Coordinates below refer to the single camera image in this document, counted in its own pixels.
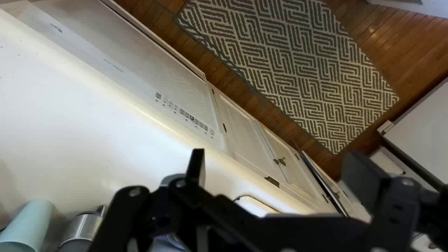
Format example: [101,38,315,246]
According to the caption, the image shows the silver metal tumbler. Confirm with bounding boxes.
[57,206,106,252]

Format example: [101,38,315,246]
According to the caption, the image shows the white refrigerator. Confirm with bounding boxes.
[382,79,448,190]

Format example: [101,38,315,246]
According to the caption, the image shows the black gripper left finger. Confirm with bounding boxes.
[88,185,207,252]

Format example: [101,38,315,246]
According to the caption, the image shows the grey patterned rug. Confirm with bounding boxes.
[176,0,399,155]

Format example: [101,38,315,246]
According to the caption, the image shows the white dishwasher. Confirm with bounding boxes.
[1,0,225,150]

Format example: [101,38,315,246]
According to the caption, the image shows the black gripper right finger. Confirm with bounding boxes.
[342,153,448,252]

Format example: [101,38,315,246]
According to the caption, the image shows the white lower kitchen cabinets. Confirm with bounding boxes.
[211,89,371,222]

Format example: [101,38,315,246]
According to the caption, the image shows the light blue cup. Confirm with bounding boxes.
[0,201,53,252]

